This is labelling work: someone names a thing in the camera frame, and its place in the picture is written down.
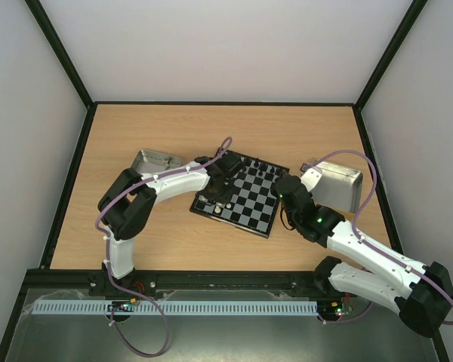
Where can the light blue cable duct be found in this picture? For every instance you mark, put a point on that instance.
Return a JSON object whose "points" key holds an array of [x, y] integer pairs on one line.
{"points": [[177, 308]]}

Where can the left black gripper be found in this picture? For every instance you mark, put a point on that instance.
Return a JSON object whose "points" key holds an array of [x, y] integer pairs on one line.
{"points": [[223, 200]]}

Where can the black metal frame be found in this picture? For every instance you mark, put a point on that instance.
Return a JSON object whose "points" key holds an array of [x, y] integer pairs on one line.
{"points": [[37, 10]]}

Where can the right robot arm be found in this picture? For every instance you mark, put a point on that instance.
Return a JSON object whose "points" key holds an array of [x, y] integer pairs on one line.
{"points": [[421, 295]]}

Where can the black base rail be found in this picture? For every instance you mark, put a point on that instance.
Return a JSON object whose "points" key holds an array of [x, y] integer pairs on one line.
{"points": [[152, 283]]}

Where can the black white chessboard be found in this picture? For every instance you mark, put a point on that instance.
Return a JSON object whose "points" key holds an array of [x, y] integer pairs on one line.
{"points": [[254, 206]]}

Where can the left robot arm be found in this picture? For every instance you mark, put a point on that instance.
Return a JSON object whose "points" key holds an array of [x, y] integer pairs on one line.
{"points": [[128, 203]]}

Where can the right metal tray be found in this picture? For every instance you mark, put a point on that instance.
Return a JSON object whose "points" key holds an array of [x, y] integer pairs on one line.
{"points": [[339, 187]]}

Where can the left metal tray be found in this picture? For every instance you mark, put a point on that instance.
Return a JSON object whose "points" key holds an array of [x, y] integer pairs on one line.
{"points": [[149, 161]]}

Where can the metal tray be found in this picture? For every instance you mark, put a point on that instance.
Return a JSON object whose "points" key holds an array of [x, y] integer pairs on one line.
{"points": [[339, 187], [149, 161]]}

